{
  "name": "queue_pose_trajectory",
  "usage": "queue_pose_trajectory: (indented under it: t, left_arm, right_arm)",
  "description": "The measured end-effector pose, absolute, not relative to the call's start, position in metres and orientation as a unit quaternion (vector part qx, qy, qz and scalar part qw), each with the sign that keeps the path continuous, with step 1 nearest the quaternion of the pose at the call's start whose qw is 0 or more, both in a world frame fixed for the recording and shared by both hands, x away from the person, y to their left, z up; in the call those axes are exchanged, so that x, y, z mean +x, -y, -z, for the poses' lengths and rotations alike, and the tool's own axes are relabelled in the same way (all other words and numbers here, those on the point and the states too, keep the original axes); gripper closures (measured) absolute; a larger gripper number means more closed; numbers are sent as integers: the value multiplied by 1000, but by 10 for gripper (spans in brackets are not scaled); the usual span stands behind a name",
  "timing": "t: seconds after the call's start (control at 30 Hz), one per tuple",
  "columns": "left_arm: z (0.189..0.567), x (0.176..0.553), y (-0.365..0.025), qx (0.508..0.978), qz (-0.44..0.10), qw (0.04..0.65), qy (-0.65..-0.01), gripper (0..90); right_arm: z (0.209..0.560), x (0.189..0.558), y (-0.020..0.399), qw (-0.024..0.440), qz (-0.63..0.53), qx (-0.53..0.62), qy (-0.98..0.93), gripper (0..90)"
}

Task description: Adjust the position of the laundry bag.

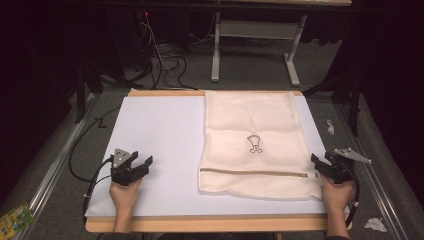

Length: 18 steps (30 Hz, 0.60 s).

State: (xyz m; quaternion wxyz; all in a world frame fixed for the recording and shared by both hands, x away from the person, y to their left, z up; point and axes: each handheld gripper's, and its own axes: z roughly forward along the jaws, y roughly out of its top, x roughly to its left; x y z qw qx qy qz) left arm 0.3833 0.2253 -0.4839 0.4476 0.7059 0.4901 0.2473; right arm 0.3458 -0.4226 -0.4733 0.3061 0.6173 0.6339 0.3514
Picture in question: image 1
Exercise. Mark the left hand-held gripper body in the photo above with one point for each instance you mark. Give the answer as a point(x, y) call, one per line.
point(121, 173)

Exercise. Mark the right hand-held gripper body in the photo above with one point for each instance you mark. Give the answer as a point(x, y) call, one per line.
point(345, 170)

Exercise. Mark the cream mesh laundry bag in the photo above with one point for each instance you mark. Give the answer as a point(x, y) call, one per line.
point(256, 120)

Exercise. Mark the person's left hand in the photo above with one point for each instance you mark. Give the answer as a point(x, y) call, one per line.
point(124, 198)

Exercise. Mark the person's right hand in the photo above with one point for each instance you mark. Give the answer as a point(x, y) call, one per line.
point(336, 196)

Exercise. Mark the small white paper scrap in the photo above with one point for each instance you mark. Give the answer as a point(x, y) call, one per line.
point(330, 127)

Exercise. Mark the white foam board mat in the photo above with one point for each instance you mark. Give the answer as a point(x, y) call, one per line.
point(160, 133)

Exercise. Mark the black metal stand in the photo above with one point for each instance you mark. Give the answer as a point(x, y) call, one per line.
point(353, 100)
point(81, 90)

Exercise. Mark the crumpled white tissue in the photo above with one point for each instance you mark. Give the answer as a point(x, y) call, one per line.
point(375, 224)

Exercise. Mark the green printed packet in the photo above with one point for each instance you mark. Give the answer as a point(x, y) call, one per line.
point(15, 220)

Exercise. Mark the metal floor rail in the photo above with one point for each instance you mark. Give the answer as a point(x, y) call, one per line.
point(55, 166)
point(373, 180)

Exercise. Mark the white metal desk frame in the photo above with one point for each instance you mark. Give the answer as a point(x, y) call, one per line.
point(253, 29)

